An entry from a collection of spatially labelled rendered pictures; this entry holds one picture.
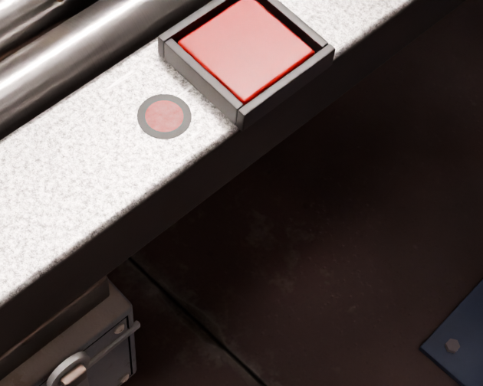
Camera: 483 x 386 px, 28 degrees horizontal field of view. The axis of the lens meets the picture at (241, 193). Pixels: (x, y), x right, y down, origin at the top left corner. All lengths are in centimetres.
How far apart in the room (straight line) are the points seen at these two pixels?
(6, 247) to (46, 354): 9
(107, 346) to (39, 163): 14
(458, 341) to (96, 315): 99
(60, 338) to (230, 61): 19
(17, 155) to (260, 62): 15
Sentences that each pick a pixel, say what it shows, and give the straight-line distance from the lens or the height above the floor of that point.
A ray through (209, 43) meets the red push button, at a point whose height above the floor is 93.
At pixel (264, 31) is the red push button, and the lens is 59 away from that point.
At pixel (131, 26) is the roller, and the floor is 91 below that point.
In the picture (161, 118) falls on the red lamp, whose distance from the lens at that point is 56.
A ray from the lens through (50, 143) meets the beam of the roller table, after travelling 56.
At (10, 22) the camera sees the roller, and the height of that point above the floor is 91.
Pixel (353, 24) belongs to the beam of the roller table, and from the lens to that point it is 62.
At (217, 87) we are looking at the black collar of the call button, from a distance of 56.
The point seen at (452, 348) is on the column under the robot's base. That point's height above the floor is 2.
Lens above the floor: 138
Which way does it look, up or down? 60 degrees down
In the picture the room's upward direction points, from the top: 8 degrees clockwise
